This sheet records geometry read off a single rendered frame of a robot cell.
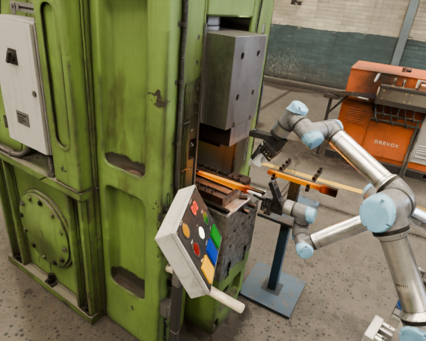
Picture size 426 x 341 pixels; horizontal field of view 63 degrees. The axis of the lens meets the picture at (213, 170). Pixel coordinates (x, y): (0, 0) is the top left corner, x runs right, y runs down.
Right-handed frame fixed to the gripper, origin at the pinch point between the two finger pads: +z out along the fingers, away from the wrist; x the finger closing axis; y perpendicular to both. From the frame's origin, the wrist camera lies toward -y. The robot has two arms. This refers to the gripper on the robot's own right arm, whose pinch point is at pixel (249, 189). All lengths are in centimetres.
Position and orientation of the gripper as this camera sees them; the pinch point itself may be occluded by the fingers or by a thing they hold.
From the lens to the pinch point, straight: 181.8
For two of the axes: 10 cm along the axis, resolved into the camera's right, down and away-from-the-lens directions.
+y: -0.7, 8.9, 4.4
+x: 5.5, -3.4, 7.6
